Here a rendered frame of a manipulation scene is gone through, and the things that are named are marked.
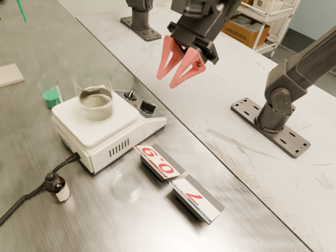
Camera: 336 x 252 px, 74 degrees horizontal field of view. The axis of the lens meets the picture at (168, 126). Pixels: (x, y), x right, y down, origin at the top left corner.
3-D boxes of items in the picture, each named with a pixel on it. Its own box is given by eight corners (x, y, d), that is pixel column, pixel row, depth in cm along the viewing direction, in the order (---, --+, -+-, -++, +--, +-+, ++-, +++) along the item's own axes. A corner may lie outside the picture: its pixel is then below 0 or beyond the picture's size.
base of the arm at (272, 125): (315, 137, 44) (331, 124, 47) (238, 83, 54) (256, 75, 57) (294, 160, 49) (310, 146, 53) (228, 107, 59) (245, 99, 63)
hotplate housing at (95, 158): (131, 98, 58) (130, 72, 52) (167, 126, 52) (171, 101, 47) (47, 143, 46) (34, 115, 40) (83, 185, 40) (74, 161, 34)
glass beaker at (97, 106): (83, 102, 43) (74, 63, 37) (116, 102, 44) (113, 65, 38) (77, 129, 38) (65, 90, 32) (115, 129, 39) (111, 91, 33)
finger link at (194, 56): (172, 86, 38) (205, 41, 37) (145, 68, 41) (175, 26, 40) (184, 99, 44) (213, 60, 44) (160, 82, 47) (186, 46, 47)
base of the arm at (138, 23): (147, 19, 74) (164, 16, 77) (118, -1, 84) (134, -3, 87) (146, 42, 79) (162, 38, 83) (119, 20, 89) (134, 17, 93)
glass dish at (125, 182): (135, 203, 39) (135, 198, 37) (105, 195, 39) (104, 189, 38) (144, 177, 43) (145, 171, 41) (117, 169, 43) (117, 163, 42)
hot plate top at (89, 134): (104, 86, 48) (104, 83, 47) (142, 116, 43) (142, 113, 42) (50, 111, 41) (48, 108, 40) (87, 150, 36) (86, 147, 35)
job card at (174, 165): (155, 143, 48) (157, 131, 45) (185, 171, 45) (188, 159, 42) (133, 158, 45) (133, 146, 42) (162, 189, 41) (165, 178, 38)
